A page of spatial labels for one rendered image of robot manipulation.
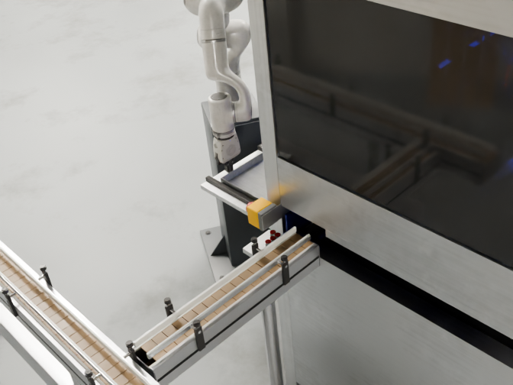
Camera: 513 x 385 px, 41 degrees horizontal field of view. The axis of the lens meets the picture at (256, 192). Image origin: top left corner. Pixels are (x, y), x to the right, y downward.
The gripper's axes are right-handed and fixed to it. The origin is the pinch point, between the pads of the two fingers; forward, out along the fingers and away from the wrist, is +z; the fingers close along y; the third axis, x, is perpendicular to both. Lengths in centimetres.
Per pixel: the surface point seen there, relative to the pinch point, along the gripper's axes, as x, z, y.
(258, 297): -58, 1, -41
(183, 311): -49, -4, -62
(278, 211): -41.7, -8.0, -14.2
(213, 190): -1.7, 4.3, -10.4
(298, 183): -50, -23, -12
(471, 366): -116, 12, -13
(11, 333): 27, 37, -92
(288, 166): -46, -28, -12
